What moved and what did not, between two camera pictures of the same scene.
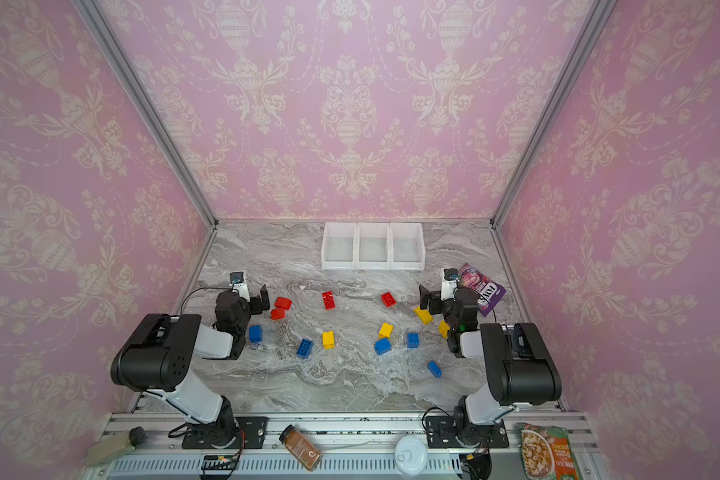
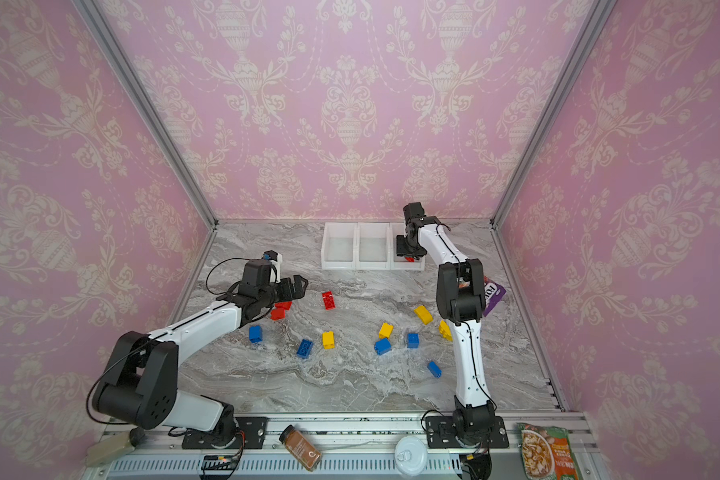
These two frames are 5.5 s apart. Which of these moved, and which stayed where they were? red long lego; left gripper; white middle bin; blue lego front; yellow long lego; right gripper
Moved: left gripper; right gripper
Stayed: white middle bin; red long lego; blue lego front; yellow long lego
